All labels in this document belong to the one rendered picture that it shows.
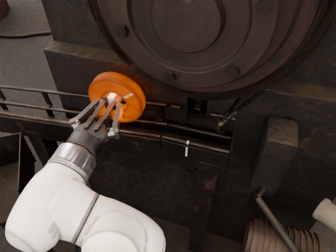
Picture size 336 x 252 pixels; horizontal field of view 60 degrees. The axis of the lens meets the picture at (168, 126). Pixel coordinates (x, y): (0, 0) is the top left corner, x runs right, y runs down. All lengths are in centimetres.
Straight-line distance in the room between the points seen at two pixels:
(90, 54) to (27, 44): 207
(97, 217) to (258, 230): 51
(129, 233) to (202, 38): 36
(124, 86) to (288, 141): 42
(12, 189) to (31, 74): 164
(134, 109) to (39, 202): 34
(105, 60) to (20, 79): 168
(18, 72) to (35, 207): 209
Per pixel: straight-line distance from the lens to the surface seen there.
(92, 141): 65
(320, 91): 83
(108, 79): 74
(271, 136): 76
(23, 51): 285
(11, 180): 99
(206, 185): 95
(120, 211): 58
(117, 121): 70
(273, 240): 92
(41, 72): 252
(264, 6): 47
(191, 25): 50
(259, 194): 88
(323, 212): 82
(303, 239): 95
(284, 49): 59
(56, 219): 57
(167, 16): 51
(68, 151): 62
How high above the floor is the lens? 133
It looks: 46 degrees down
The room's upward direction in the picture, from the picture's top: straight up
